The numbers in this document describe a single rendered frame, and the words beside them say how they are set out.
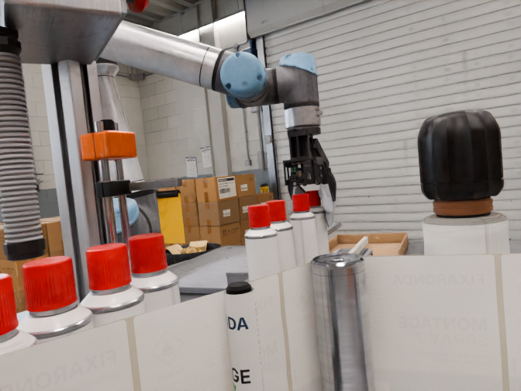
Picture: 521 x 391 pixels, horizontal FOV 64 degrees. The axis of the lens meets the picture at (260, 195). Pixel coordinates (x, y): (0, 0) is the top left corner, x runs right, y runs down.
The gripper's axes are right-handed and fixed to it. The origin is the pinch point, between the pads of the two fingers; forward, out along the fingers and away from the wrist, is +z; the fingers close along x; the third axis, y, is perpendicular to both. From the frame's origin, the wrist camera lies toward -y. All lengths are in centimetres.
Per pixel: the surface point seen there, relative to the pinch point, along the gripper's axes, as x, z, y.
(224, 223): -182, 36, -284
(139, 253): 1, -5, 57
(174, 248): -169, 40, -179
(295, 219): -0.4, -2.0, 11.5
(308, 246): 1.7, 3.3, 11.0
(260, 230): 0.7, -3.0, 30.6
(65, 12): -2, -27, 60
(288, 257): 2.3, 2.7, 24.1
